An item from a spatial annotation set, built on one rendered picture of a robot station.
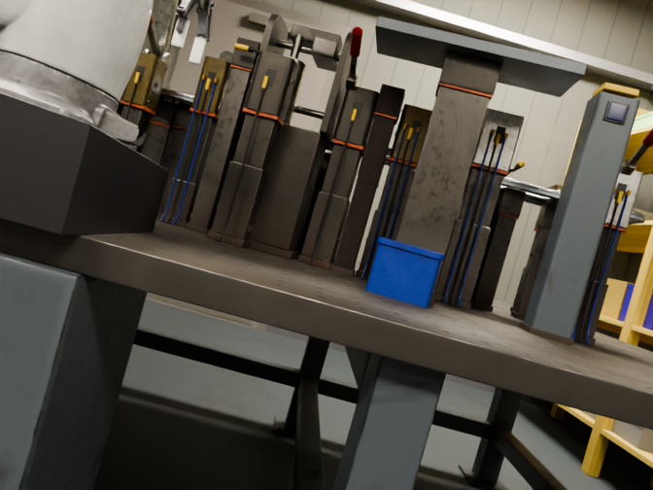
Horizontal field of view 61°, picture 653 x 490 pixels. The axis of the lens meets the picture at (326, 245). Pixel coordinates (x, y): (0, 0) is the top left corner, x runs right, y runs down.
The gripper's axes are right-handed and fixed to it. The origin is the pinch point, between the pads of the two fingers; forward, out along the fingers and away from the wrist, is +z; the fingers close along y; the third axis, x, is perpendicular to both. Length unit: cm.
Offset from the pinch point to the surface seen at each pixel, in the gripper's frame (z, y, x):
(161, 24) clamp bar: 0.2, -16.2, -0.1
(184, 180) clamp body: 33.4, -22.1, -17.7
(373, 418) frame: 55, -74, -68
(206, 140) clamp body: 23.7, -22.0, -20.1
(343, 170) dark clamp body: 22, -24, -51
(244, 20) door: -86, 226, 73
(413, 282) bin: 40, -49, -70
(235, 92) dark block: 12.7, -24.7, -24.5
